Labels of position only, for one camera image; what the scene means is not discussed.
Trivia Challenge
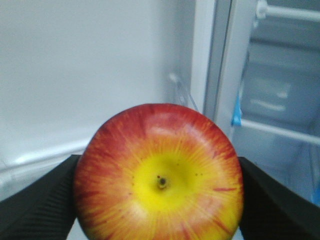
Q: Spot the white fridge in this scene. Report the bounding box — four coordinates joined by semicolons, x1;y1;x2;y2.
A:
0;0;320;204

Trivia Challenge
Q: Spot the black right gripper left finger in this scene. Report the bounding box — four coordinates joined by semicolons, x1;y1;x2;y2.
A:
0;155;80;240

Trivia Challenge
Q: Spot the blue tape strip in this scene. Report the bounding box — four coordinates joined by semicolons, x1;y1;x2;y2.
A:
231;93;242;127

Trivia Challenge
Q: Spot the red yellow apple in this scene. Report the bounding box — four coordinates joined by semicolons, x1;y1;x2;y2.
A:
73;103;244;240

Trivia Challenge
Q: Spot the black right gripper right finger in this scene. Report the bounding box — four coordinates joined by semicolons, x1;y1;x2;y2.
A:
238;157;320;240

